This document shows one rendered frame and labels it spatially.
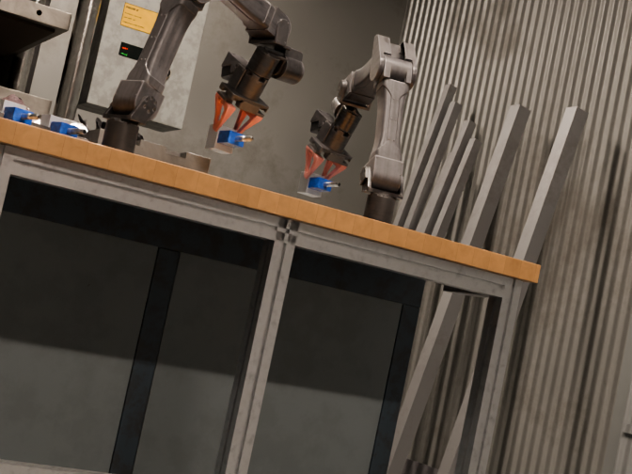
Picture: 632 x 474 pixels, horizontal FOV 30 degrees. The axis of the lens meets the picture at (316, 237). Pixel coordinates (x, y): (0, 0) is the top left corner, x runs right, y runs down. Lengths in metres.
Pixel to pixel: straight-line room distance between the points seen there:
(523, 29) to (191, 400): 3.00
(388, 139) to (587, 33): 2.40
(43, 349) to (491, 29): 3.34
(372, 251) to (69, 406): 0.72
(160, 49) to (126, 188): 0.34
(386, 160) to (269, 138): 3.08
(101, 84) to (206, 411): 1.20
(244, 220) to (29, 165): 0.41
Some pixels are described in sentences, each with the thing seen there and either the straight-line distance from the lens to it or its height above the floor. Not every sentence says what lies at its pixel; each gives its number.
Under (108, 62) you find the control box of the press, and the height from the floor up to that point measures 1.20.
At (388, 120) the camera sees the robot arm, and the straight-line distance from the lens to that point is 2.60.
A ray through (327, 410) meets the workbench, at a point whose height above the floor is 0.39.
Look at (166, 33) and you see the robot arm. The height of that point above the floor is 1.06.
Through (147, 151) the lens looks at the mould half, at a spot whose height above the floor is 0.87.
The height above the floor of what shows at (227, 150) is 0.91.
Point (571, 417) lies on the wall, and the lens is 4.44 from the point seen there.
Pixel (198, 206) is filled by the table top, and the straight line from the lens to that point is 2.14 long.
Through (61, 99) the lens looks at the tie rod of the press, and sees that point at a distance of 3.31.
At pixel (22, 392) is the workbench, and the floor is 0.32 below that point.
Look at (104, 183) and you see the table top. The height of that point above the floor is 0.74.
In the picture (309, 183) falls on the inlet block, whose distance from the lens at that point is 2.95.
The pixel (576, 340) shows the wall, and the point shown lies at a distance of 4.48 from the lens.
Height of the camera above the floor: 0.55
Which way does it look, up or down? 5 degrees up
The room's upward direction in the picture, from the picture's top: 12 degrees clockwise
